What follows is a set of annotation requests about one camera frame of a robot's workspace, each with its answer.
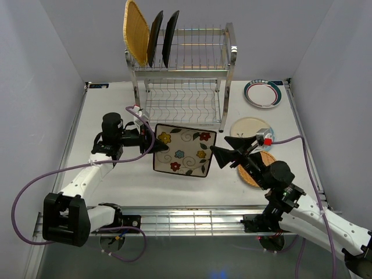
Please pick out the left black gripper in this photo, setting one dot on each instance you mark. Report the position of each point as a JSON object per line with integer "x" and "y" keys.
{"x": 147, "y": 143}

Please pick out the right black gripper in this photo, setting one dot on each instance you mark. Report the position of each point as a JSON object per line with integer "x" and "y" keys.
{"x": 242, "y": 147}

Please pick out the beige floral square plate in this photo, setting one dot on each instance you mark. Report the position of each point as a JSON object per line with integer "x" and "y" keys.
{"x": 188, "y": 152}

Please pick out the black floral square plate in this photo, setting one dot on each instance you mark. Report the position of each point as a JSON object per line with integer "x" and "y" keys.
{"x": 168, "y": 38}
{"x": 153, "y": 38}

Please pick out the square woven bamboo plate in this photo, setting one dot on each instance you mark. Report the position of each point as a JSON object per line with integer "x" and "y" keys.
{"x": 136, "y": 33}

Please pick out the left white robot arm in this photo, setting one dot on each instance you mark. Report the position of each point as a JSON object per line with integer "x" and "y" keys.
{"x": 66, "y": 217}

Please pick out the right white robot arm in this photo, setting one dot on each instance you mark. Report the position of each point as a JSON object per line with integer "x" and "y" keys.
{"x": 290, "y": 208}

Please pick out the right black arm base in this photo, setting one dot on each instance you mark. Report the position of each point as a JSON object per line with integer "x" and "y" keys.
{"x": 257, "y": 223}

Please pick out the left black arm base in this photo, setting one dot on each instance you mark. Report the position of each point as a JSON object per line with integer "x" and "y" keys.
{"x": 125, "y": 221}

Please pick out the steel two-tier dish rack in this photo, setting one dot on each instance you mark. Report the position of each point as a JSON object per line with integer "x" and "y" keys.
{"x": 193, "y": 90}

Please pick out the cream and blue round plate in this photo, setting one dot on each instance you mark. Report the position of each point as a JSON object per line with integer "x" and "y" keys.
{"x": 248, "y": 127}

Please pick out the round woven bamboo plate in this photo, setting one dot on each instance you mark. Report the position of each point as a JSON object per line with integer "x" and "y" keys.
{"x": 267, "y": 159}

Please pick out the white plate teal red rim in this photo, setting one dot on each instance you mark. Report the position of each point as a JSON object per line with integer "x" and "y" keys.
{"x": 262, "y": 94}

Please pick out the right blue table label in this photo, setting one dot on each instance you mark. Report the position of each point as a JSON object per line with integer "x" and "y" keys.
{"x": 277, "y": 82}

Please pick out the blue table label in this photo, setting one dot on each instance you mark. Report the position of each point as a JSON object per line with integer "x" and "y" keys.
{"x": 277, "y": 82}
{"x": 98, "y": 86}

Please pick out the left blue table label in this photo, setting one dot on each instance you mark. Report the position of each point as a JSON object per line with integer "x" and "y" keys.
{"x": 98, "y": 86}

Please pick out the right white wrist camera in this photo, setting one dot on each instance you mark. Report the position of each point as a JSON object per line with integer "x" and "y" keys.
{"x": 265, "y": 137}

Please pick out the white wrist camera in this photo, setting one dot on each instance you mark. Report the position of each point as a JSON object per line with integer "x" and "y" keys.
{"x": 265, "y": 137}
{"x": 140, "y": 117}

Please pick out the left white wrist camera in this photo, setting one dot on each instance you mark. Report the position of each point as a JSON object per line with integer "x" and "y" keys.
{"x": 140, "y": 117}

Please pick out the aluminium front rail frame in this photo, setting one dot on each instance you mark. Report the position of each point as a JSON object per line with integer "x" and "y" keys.
{"x": 185, "y": 244}

